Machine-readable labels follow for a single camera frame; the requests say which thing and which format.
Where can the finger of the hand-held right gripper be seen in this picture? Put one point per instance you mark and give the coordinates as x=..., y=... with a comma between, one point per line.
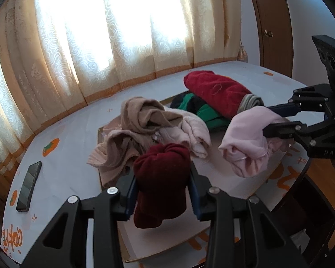
x=284, y=109
x=276, y=132

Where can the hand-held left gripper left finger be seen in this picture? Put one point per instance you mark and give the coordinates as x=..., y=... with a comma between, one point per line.
x=131, y=198

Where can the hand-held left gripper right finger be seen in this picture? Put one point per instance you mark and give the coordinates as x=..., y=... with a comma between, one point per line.
x=194, y=198

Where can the smooth pale pink underwear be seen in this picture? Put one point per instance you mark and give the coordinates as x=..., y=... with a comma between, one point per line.
x=245, y=139

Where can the maroon underwear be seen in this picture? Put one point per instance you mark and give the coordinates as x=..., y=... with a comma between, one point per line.
x=162, y=178

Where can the beige knit underwear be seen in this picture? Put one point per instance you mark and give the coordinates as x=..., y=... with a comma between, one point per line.
x=114, y=156

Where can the pale pink ribbed underwear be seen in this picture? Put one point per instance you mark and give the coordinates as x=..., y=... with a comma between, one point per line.
x=195, y=134

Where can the green and black underwear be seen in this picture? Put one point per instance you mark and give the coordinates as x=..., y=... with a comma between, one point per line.
x=209, y=117

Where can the dark red underwear grey waistband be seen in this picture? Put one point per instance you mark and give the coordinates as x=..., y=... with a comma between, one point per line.
x=217, y=92

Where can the tan underwear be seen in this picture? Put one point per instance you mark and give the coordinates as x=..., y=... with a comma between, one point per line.
x=139, y=111

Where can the pale cardboard sheet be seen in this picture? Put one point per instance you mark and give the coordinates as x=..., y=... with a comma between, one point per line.
x=212, y=178

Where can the curtain tassel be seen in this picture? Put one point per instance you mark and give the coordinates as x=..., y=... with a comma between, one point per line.
x=242, y=51

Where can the round door knob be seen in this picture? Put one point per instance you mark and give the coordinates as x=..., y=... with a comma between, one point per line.
x=268, y=33

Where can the persimmon print tablecloth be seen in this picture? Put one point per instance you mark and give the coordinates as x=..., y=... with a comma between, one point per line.
x=72, y=134

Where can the brown wooden wardrobe door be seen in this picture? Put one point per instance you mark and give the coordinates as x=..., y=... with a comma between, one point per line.
x=273, y=11

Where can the black smartphone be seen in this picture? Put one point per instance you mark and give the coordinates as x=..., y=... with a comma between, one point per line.
x=29, y=187

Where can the beige patterned curtain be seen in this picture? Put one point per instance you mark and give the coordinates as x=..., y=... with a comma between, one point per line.
x=114, y=33

